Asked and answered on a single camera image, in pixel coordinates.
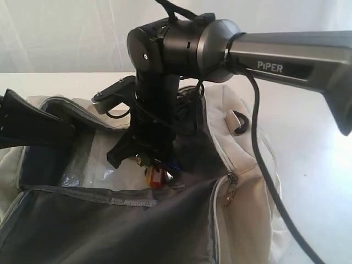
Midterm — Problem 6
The colourful key tag bunch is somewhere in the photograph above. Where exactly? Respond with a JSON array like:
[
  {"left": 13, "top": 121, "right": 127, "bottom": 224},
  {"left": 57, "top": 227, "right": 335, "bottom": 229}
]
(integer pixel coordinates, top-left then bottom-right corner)
[{"left": 135, "top": 153, "right": 183, "bottom": 190}]

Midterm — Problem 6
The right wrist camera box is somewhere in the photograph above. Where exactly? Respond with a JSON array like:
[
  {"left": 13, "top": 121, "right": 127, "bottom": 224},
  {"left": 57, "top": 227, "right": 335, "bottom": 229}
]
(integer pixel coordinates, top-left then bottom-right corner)
[{"left": 91, "top": 75, "right": 136, "bottom": 114}]

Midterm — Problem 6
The white backdrop curtain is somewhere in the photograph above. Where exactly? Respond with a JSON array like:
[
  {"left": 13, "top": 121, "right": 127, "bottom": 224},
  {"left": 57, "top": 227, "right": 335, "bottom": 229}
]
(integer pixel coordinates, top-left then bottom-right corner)
[{"left": 1, "top": 1, "right": 351, "bottom": 73}]

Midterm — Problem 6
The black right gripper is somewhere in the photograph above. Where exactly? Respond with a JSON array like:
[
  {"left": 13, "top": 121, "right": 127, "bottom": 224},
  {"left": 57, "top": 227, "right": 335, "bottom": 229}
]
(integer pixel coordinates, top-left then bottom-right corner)
[{"left": 107, "top": 101, "right": 177, "bottom": 168}]

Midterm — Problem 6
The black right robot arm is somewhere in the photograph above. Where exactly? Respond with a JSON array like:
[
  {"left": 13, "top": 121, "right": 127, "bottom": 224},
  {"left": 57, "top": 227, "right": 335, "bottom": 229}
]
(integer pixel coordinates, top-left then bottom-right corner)
[{"left": 107, "top": 19, "right": 351, "bottom": 168}]

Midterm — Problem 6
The beige duffel bag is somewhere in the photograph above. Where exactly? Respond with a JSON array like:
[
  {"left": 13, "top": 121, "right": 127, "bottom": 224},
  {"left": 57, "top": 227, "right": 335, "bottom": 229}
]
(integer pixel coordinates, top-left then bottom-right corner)
[{"left": 1, "top": 85, "right": 290, "bottom": 263}]

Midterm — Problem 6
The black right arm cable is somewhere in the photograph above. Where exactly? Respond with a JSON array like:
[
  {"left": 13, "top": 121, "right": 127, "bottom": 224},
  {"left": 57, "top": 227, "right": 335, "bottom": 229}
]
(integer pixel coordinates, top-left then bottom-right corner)
[{"left": 153, "top": 0, "right": 328, "bottom": 264}]

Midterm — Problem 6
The clear plastic sheet in bag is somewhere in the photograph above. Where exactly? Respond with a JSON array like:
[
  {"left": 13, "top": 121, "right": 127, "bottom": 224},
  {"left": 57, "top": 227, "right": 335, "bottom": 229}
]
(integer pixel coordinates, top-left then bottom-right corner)
[{"left": 59, "top": 130, "right": 149, "bottom": 191}]

